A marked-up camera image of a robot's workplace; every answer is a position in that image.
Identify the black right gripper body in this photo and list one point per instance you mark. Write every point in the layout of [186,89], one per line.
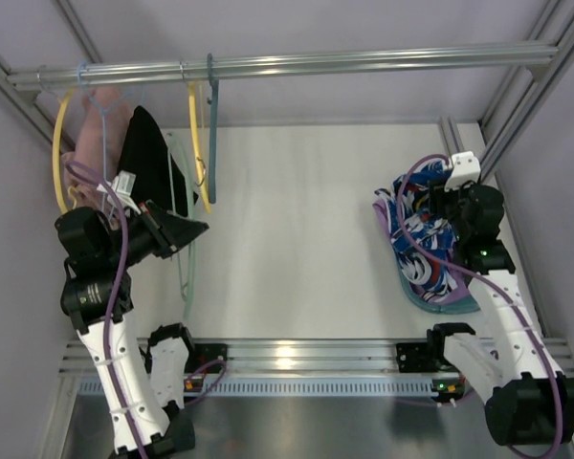
[446,202]

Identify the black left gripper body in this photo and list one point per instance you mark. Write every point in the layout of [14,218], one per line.
[160,231]

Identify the blue red white patterned trousers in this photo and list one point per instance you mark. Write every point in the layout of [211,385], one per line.
[412,194]

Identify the mint green plastic hanger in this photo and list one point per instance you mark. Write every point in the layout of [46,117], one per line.
[186,263]

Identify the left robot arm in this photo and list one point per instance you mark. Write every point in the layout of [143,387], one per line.
[143,390]

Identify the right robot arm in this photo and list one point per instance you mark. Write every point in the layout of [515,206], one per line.
[528,399]

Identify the yellow plastic hanger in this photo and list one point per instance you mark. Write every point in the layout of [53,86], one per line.
[56,150]
[196,146]

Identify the teal plastic hanger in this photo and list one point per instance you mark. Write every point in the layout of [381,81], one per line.
[213,101]

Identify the black garment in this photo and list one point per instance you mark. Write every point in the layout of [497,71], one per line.
[145,154]

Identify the purple garment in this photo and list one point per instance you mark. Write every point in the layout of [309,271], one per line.
[430,280]

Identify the teal plastic basket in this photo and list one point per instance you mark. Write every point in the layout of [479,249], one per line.
[466,305]

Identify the pink garment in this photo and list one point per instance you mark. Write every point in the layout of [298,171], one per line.
[93,153]

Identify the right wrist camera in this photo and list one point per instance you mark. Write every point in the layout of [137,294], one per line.
[463,167]

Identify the aluminium frame post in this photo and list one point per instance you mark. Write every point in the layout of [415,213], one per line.
[523,90]

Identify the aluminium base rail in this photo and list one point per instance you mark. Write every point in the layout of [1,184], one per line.
[309,357]

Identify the slotted cable duct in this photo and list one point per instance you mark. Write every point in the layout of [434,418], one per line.
[384,386]

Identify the aluminium hanging rail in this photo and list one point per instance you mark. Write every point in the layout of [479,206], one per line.
[458,57]

